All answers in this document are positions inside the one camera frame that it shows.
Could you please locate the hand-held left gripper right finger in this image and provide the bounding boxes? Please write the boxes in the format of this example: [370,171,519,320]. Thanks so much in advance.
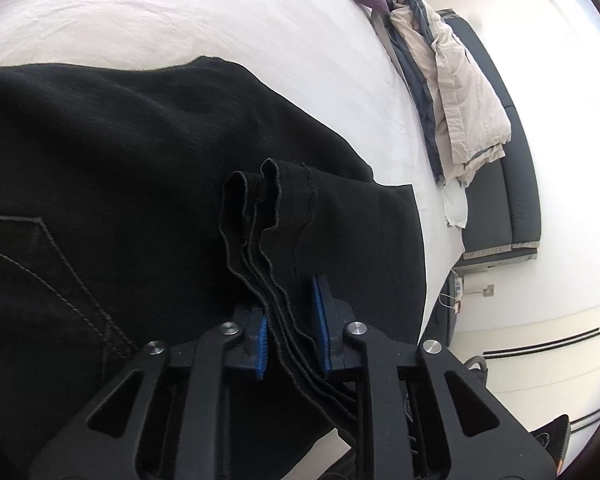
[310,273,563,480]

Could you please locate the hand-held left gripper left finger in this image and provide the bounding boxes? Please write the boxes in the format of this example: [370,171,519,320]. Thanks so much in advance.
[27,305,271,480]

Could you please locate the black wall trim strip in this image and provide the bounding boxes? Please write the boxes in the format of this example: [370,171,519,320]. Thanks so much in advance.
[482,328,600,358]

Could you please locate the grey upholstered headboard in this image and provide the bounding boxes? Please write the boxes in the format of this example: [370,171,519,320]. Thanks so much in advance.
[437,9,541,261]

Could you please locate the black pants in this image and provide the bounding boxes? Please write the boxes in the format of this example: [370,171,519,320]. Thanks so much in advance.
[0,55,427,480]

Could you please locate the beige grey-trimmed duvet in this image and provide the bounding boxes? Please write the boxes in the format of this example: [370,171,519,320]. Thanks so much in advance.
[380,0,512,188]

